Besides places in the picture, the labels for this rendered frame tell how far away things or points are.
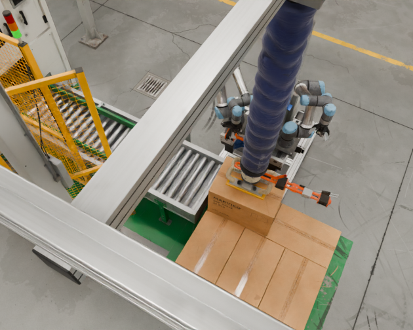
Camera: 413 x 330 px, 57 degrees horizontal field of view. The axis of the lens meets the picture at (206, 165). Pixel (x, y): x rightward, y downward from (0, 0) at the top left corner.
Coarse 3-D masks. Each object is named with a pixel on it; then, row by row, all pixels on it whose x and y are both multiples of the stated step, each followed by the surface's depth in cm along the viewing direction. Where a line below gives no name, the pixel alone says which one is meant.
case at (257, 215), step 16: (224, 160) 345; (224, 176) 336; (240, 176) 337; (208, 192) 331; (224, 192) 328; (240, 192) 328; (272, 192) 329; (208, 208) 357; (224, 208) 342; (240, 208) 329; (256, 208) 320; (272, 208) 321; (240, 224) 354; (256, 224) 339
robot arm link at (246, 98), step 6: (240, 66) 320; (234, 72) 318; (240, 72) 318; (234, 78) 318; (240, 78) 315; (240, 84) 313; (240, 90) 313; (246, 90) 312; (246, 96) 309; (252, 96) 310; (246, 102) 309
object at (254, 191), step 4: (232, 176) 322; (228, 180) 320; (236, 180) 319; (240, 180) 319; (228, 184) 318; (232, 184) 317; (236, 184) 317; (240, 184) 317; (236, 188) 316; (240, 188) 316; (244, 188) 315; (252, 188) 316; (256, 188) 316; (260, 188) 316; (248, 192) 314; (252, 192) 313; (256, 192) 313; (256, 196) 312; (260, 196) 312; (264, 196) 312
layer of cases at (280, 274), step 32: (224, 224) 355; (288, 224) 357; (320, 224) 357; (192, 256) 339; (224, 256) 339; (256, 256) 340; (288, 256) 340; (320, 256) 341; (224, 288) 324; (256, 288) 325; (288, 288) 325; (288, 320) 312
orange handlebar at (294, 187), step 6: (240, 138) 328; (240, 168) 312; (264, 174) 310; (270, 174) 310; (270, 180) 307; (294, 186) 304; (300, 192) 302; (312, 192) 302; (312, 198) 300; (318, 198) 299
